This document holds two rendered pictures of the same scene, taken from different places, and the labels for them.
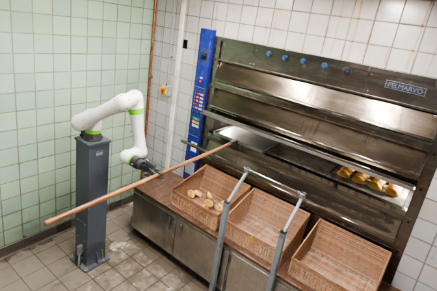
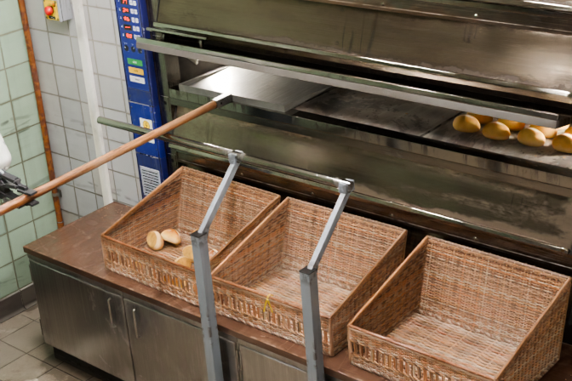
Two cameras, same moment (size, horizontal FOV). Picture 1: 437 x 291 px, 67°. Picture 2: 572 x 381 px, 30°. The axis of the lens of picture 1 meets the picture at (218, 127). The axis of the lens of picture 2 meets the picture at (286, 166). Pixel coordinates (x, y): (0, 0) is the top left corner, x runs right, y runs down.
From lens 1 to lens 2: 137 cm
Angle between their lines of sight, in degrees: 8
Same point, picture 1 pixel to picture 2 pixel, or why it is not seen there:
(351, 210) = (482, 201)
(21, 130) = not seen: outside the picture
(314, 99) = not seen: outside the picture
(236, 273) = not seen: outside the picture
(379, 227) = (539, 226)
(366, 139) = (470, 33)
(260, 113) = (259, 21)
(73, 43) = not seen: outside the picture
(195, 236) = (166, 327)
